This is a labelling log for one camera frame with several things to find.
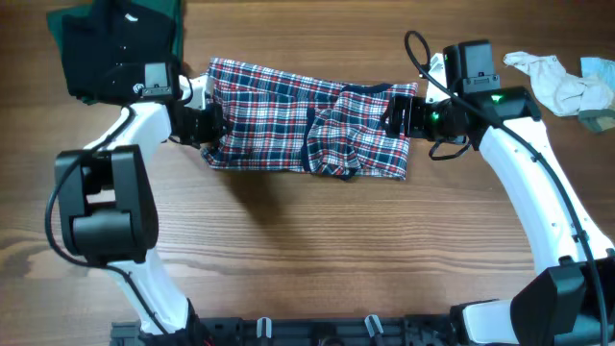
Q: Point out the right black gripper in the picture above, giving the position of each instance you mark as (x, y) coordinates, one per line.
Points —
(396, 116)

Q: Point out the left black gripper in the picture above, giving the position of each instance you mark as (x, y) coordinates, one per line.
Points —
(216, 128)

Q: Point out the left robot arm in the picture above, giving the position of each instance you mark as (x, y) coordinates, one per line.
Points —
(102, 213)

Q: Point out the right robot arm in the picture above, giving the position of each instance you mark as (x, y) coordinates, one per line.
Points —
(571, 299)

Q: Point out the black folded polo shirt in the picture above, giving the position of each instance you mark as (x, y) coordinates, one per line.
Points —
(110, 53)

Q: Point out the beige crumpled cloth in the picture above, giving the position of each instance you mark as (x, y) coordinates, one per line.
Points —
(562, 93)

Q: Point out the light blue cloth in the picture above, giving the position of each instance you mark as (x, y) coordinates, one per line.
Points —
(602, 68)

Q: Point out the olive green cloth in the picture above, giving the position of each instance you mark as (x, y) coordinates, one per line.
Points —
(597, 121)

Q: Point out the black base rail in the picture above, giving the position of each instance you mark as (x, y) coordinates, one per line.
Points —
(409, 330)

